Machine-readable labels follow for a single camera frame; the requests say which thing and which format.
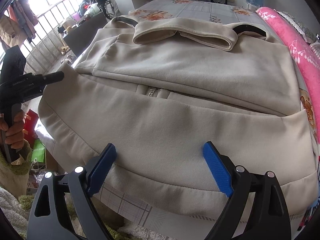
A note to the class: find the cream zip jacket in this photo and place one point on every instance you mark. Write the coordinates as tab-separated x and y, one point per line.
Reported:
175	130

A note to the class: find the wheelchair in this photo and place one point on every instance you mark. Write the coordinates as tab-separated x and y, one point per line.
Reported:
107	5

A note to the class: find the floral checked bed sheet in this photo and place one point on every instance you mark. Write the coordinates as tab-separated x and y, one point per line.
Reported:
200	8

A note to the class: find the person's left forearm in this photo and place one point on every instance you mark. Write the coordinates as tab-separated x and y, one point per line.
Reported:
12	177

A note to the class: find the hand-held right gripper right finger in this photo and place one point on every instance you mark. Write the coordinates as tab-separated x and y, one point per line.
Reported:
217	172

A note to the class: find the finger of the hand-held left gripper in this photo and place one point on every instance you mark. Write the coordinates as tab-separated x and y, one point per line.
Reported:
53	77

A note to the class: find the lace-trimmed grey pillow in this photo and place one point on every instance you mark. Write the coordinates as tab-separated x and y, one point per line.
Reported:
297	22

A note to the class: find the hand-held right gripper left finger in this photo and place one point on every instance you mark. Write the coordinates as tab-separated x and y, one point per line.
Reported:
101	170

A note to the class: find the pile of bags and containers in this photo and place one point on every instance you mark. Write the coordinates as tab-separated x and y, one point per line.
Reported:
85	10

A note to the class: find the pink floral blanket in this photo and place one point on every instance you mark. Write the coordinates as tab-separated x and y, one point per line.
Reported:
300	50

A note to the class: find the metal railing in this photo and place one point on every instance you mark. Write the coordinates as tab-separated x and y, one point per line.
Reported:
47	30

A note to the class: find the red box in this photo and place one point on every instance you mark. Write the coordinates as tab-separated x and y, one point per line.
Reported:
31	125

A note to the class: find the white fluffy robe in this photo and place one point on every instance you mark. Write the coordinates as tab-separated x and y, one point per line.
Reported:
12	217

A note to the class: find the beige shoe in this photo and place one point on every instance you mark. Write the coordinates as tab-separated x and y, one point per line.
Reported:
64	62
71	60

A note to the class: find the white water dispenser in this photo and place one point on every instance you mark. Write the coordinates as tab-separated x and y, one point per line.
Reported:
252	6

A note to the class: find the black flat board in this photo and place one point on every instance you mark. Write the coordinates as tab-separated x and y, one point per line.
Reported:
82	35

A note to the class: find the hanging laundry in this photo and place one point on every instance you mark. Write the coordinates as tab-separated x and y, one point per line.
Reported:
20	17

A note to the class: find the person's left hand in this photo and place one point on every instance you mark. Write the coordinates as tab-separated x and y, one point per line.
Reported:
16	135

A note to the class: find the green paper bag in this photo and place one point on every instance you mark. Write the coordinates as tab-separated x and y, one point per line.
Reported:
38	152

